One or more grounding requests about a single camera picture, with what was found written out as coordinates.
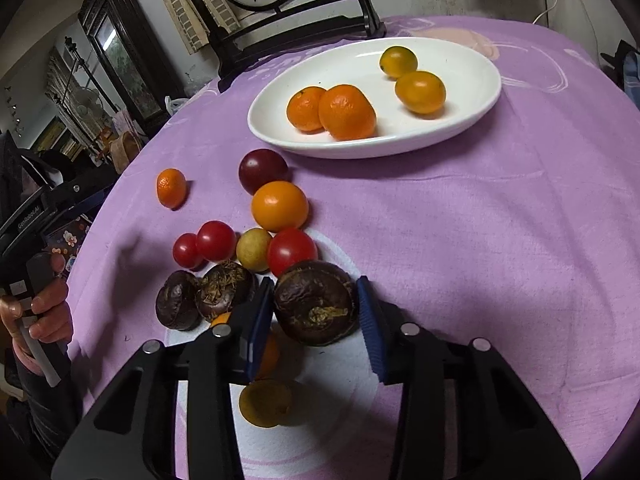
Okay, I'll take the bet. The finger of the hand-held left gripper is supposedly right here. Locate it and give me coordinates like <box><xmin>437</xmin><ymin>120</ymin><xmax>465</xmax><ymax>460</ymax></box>
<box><xmin>46</xmin><ymin>172</ymin><xmax>118</xmax><ymax>223</ymax></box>

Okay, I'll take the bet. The small orange kumquat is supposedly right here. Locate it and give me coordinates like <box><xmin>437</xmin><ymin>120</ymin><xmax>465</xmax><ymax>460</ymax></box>
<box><xmin>156</xmin><ymin>168</ymin><xmax>188</xmax><ymax>210</ymax></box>

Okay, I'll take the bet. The white oval plate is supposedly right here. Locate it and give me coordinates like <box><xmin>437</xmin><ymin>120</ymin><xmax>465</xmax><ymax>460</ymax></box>
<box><xmin>247</xmin><ymin>36</ymin><xmax>502</xmax><ymax>160</ymax></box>

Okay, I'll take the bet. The floral printed cloth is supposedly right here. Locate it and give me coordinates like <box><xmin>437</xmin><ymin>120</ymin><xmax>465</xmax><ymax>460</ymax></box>
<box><xmin>42</xmin><ymin>217</ymin><xmax>93</xmax><ymax>273</ymax></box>

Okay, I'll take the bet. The small yellow-green fruit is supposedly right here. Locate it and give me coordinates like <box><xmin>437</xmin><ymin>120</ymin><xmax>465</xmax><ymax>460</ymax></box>
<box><xmin>235</xmin><ymin>228</ymin><xmax>274</xmax><ymax>274</ymax></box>
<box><xmin>238</xmin><ymin>379</ymin><xmax>294</xmax><ymax>429</ymax></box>

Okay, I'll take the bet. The beige patterned curtain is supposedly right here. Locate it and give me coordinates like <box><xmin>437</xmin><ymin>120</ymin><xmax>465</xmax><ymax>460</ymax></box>
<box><xmin>145</xmin><ymin>0</ymin><xmax>242</xmax><ymax>55</ymax></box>

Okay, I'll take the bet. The small orange mandarin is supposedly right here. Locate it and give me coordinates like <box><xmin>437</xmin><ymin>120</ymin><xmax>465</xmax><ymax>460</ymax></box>
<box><xmin>286</xmin><ymin>86</ymin><xmax>328</xmax><ymax>133</ymax></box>

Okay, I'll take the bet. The blue cloth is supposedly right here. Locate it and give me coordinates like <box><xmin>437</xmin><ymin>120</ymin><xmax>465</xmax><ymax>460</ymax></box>
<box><xmin>599</xmin><ymin>39</ymin><xmax>640</xmax><ymax>93</ymax></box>

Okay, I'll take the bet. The white power cable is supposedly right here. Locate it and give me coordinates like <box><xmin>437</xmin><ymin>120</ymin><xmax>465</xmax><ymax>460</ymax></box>
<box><xmin>531</xmin><ymin>0</ymin><xmax>565</xmax><ymax>27</ymax></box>

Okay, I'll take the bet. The wicker basket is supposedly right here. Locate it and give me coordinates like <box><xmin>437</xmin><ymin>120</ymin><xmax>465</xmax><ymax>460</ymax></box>
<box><xmin>109</xmin><ymin>131</ymin><xmax>144</xmax><ymax>165</ymax></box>

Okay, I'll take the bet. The yellow orange citrus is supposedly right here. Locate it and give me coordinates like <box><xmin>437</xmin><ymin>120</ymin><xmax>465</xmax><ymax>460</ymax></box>
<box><xmin>394</xmin><ymin>71</ymin><xmax>447</xmax><ymax>116</ymax></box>

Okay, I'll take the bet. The large orange mandarin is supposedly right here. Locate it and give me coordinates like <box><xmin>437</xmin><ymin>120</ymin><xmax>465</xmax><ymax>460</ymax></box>
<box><xmin>318</xmin><ymin>84</ymin><xmax>377</xmax><ymax>142</ymax></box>

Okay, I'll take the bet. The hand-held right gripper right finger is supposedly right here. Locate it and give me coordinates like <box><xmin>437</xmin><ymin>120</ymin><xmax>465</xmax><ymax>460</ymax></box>
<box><xmin>356</xmin><ymin>275</ymin><xmax>583</xmax><ymax>480</ymax></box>

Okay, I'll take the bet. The smooth round orange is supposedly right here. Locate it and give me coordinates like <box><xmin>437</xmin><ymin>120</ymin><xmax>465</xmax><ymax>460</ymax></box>
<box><xmin>210</xmin><ymin>311</ymin><xmax>281</xmax><ymax>381</ymax></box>
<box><xmin>250</xmin><ymin>180</ymin><xmax>310</xmax><ymax>234</ymax></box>

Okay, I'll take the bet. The purple printed tablecloth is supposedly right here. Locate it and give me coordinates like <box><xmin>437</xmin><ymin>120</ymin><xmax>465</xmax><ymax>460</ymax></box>
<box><xmin>65</xmin><ymin>15</ymin><xmax>640</xmax><ymax>480</ymax></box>

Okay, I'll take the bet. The person's left hand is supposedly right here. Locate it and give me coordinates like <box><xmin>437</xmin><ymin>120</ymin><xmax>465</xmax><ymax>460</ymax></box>
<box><xmin>0</xmin><ymin>252</ymin><xmax>74</xmax><ymax>357</ymax></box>

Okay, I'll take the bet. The greenish yellow citrus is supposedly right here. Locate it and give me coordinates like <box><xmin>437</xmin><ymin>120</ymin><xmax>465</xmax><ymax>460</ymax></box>
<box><xmin>378</xmin><ymin>46</ymin><xmax>419</xmax><ymax>80</ymax></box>

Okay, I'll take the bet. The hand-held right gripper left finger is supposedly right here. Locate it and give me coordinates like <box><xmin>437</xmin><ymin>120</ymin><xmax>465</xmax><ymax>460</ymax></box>
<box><xmin>50</xmin><ymin>276</ymin><xmax>276</xmax><ymax>480</ymax></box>

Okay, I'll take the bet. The dark wooden cabinet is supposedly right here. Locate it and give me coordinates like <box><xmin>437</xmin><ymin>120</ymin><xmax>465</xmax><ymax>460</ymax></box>
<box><xmin>77</xmin><ymin>0</ymin><xmax>187</xmax><ymax>133</ymax></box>

